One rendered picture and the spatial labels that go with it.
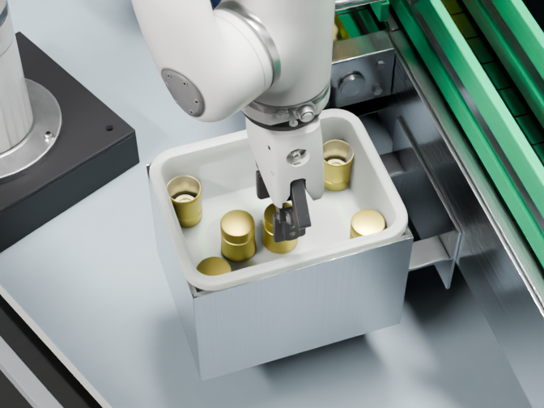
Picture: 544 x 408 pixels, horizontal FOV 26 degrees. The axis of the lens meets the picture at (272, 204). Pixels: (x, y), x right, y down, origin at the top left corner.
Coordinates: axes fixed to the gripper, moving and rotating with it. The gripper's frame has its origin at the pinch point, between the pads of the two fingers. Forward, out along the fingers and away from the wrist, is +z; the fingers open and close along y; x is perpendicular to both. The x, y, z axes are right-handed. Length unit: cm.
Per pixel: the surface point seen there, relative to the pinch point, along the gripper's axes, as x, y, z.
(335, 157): -8.4, 7.4, 4.3
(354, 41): -12.3, 13.8, -5.5
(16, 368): 33, 39, 80
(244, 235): 4.1, -1.3, 1.7
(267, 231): 1.5, -0.6, 3.2
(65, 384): 26, 46, 100
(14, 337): 34, 58, 100
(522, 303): -16.8, -18.7, -2.0
